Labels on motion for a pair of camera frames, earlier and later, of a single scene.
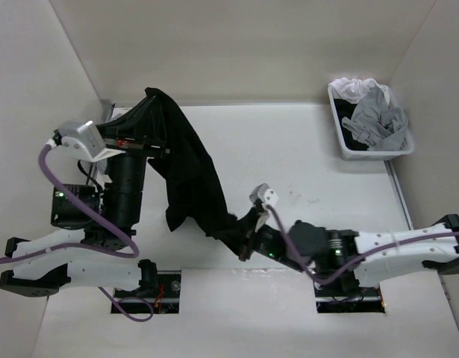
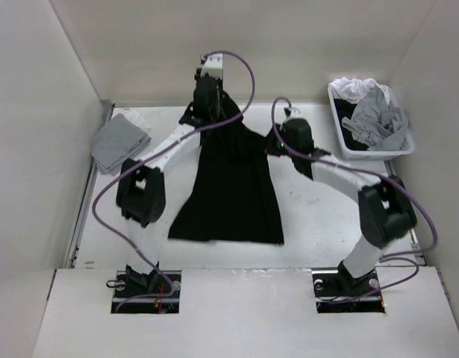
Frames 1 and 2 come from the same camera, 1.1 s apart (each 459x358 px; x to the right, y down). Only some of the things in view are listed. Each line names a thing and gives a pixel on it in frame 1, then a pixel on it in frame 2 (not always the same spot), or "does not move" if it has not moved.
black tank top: x=192 y=190 → x=235 y=201
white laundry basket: x=352 y=154 does not move
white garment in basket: x=354 y=90 does not move
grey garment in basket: x=375 y=123 does not move
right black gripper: x=248 y=242 → x=282 y=129
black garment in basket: x=345 y=109 does not move
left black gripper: x=137 y=148 → x=196 y=76
